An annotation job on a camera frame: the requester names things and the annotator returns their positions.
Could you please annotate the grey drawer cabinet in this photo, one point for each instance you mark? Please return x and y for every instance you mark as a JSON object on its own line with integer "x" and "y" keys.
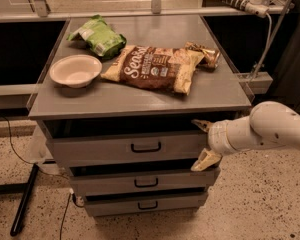
{"x": 106, "y": 108}

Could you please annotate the grey top drawer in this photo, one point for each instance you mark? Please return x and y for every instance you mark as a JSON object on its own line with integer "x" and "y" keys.
{"x": 120, "y": 149}

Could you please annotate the dark cabinet at right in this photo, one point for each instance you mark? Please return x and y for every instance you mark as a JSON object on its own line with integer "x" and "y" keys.
{"x": 286, "y": 85}

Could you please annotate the green snack bag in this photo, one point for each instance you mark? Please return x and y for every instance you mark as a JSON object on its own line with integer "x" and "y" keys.
{"x": 100, "y": 37}

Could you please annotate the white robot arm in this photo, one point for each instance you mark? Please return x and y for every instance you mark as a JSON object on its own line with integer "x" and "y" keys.
{"x": 269, "y": 125}

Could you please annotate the brown chip bag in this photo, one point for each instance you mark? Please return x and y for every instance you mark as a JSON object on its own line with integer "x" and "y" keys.
{"x": 155, "y": 68}

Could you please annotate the black metal stand leg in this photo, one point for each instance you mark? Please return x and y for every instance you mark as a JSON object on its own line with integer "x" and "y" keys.
{"x": 25, "y": 189}

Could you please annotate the white bowl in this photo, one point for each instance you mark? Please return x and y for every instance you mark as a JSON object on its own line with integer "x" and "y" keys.
{"x": 75, "y": 71}

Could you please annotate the grey middle drawer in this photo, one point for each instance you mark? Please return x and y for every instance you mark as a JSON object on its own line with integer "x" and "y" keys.
{"x": 133, "y": 182}

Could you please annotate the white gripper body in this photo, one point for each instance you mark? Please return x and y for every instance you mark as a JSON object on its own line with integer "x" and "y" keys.
{"x": 217, "y": 137}

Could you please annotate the white power strip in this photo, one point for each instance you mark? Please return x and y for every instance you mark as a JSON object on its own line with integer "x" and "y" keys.
{"x": 254, "y": 7}

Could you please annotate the grey drawer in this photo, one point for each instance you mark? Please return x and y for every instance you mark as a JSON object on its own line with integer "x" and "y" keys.
{"x": 120, "y": 149}
{"x": 146, "y": 204}
{"x": 133, "y": 182}

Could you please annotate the grey bottom drawer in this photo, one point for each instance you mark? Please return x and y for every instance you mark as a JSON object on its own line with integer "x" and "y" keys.
{"x": 146, "y": 204}

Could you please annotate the small gold snack bag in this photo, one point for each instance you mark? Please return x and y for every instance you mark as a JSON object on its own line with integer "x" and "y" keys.
{"x": 210, "y": 56}

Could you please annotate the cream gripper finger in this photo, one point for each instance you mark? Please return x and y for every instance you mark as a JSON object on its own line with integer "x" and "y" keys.
{"x": 206, "y": 159}
{"x": 204, "y": 125}

